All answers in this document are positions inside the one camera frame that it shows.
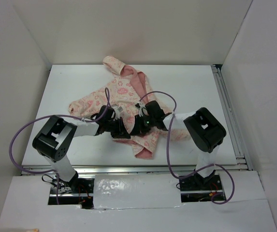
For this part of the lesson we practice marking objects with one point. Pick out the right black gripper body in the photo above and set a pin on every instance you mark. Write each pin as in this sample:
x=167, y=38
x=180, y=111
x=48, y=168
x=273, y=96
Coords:
x=145, y=123

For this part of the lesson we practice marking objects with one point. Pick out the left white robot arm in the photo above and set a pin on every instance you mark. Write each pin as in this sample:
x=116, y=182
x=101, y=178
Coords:
x=54, y=139

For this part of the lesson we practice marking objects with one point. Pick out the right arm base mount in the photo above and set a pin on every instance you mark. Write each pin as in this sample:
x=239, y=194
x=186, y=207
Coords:
x=197, y=189

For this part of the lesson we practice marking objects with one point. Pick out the white foil cover panel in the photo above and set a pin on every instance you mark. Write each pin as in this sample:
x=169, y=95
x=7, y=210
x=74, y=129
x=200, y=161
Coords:
x=138, y=191

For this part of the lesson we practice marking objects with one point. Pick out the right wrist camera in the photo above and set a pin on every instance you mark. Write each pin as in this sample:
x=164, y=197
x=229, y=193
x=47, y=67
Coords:
x=142, y=109

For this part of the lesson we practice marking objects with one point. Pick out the front aluminium rail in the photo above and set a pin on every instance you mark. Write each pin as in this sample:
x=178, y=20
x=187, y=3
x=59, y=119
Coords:
x=135, y=170

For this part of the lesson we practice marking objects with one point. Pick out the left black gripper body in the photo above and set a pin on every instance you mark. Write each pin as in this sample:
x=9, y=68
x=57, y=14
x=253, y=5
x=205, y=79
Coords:
x=110, y=125

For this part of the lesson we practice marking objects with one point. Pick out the pink and cream jacket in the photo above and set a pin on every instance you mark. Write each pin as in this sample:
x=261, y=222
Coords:
x=125, y=90

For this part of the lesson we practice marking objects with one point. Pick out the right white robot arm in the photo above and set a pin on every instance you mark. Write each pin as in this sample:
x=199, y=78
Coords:
x=205, y=130

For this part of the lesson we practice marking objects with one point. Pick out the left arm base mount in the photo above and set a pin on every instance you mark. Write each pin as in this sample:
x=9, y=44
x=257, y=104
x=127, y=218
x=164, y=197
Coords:
x=81, y=194

